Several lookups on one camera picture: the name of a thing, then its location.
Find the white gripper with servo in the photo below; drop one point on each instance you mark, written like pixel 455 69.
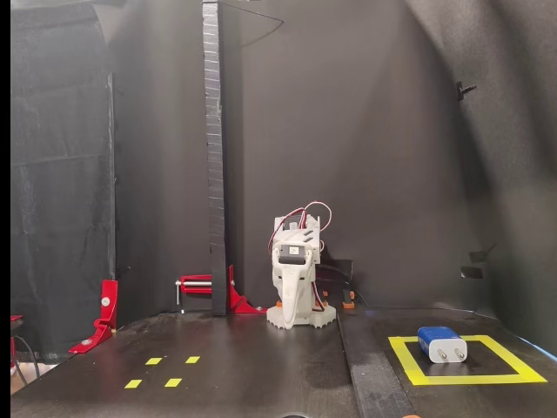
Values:
pixel 292 252

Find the blue and white power adapter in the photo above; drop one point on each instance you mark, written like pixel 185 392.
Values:
pixel 437 337

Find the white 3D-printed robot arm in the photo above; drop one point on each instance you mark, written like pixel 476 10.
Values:
pixel 322 315

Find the red screw clamp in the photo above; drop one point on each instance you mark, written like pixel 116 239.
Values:
pixel 198 278

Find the long black table strip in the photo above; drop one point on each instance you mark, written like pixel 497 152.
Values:
pixel 374 370

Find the small yellow tape marker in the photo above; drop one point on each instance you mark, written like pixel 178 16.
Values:
pixel 192 359
pixel 133 384
pixel 173 382
pixel 153 361

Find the black backdrop sheet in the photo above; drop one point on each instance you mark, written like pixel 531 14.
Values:
pixel 391 152

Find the black tape piece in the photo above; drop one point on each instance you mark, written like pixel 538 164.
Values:
pixel 472 272

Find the yellow tape square outline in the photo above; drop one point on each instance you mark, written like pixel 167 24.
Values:
pixel 478 379

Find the black fabric curtain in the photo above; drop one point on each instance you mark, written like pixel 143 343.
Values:
pixel 61 174

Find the small black clip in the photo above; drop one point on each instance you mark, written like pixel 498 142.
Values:
pixel 462 90

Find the red metal stand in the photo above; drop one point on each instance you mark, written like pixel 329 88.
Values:
pixel 15 318

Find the red triangular corner bracket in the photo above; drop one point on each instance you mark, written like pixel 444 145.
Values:
pixel 239 302

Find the tall black foam post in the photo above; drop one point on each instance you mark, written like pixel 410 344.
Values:
pixel 214 130

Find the red bracket with two bolts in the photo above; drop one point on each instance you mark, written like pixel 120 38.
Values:
pixel 108 305

